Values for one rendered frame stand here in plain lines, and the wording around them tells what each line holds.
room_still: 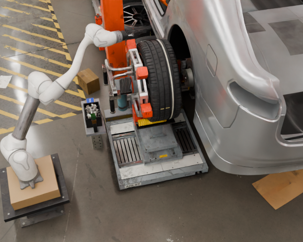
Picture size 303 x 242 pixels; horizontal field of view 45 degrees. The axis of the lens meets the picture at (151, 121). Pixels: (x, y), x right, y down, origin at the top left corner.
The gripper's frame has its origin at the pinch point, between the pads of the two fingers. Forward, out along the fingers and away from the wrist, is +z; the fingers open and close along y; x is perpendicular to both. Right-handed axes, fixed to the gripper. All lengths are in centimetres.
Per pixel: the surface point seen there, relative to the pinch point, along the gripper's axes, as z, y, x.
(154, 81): -13.3, 27.9, -32.5
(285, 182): 91, 72, -147
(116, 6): -6.5, -21.6, 19.4
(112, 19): -8.4, -27.9, 9.0
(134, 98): -1, -21, -59
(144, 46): -4.4, 7.4, -10.0
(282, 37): 108, 51, -20
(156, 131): 15, -16, -95
